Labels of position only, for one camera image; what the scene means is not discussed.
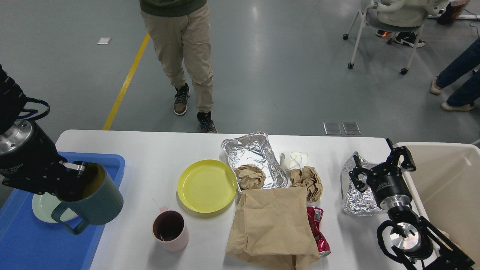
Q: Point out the beige plastic bin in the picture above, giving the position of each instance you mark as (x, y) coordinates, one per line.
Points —
(446, 190)

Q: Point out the crumpled aluminium foil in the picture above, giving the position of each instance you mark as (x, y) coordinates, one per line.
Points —
(354, 202)

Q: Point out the light green plate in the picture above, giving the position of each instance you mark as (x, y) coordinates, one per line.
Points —
(43, 206)

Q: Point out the blue plastic tray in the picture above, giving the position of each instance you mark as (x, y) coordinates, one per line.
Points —
(27, 243)

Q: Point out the dark teal mug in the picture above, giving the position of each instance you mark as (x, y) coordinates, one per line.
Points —
(98, 209)

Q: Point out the person in black sneakers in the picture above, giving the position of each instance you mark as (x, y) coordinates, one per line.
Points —
(404, 38)

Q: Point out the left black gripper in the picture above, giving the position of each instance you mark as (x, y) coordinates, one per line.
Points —
(30, 162)

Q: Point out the white office chair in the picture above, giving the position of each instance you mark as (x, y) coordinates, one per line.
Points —
(394, 16)

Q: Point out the pink mug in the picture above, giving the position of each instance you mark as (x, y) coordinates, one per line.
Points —
(170, 230)

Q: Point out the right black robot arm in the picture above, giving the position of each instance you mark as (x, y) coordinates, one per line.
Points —
(405, 237)

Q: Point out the crumpled brown paper ball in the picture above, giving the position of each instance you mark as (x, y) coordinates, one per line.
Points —
(250, 177)

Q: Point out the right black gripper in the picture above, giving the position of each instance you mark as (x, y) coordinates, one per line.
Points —
(385, 180)

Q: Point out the aluminium foil tray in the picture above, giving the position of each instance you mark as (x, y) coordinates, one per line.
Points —
(255, 149)

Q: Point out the crumpled brown paper wad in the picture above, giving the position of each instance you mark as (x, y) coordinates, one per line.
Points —
(309, 178)

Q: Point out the yellow plate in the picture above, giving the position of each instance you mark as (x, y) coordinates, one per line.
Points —
(207, 186)

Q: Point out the metal floor plate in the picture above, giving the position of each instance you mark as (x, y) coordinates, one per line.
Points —
(351, 128)
(332, 128)

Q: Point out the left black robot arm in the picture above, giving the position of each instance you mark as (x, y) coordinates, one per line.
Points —
(15, 105)

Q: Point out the brown paper bag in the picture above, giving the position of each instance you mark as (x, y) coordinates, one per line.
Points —
(271, 229)

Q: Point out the person in khaki trousers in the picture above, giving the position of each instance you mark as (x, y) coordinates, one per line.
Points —
(181, 33)

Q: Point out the crushed red can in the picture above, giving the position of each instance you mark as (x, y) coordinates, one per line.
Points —
(314, 215)

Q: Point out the dark bag on floor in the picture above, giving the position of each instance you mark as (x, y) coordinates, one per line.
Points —
(453, 11)

